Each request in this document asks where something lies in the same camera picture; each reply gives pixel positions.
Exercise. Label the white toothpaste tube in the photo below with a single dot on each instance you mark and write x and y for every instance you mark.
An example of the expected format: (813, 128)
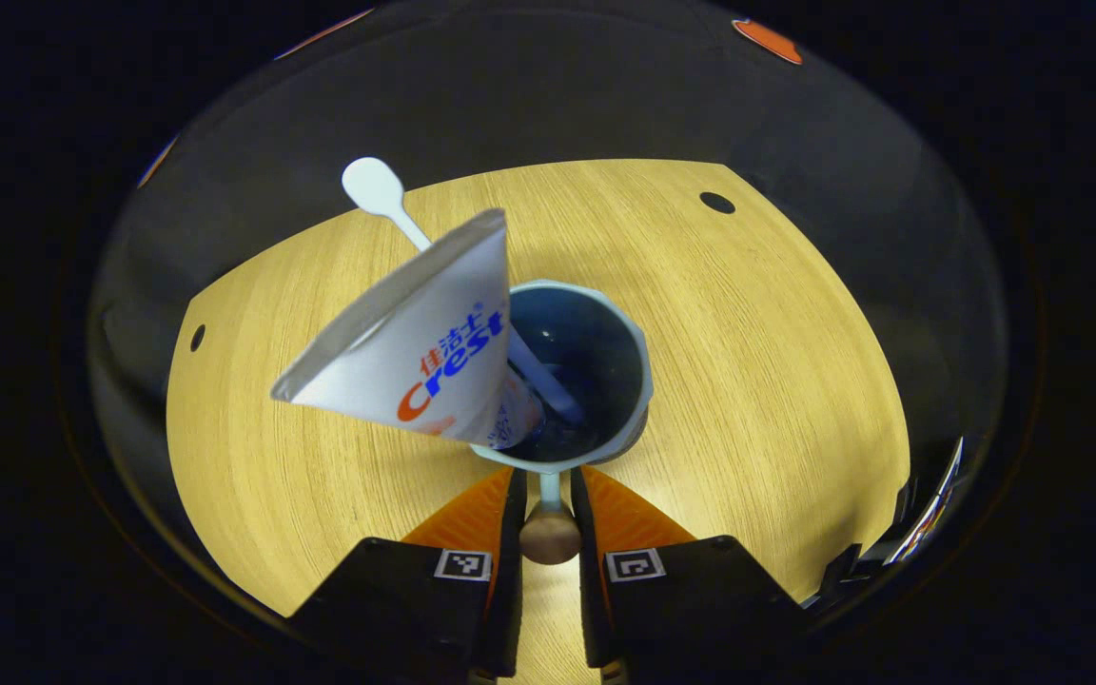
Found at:
(415, 352)

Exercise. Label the white toothbrush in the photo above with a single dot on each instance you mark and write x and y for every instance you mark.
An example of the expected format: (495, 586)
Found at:
(377, 190)

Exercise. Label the black backdrop cloth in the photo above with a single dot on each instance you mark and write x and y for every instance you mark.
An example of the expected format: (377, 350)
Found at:
(548, 95)

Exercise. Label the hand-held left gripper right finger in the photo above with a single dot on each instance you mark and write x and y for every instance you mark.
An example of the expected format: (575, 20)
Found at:
(591, 590)

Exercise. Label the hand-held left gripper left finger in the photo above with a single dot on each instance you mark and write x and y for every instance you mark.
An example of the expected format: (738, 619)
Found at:
(510, 590)

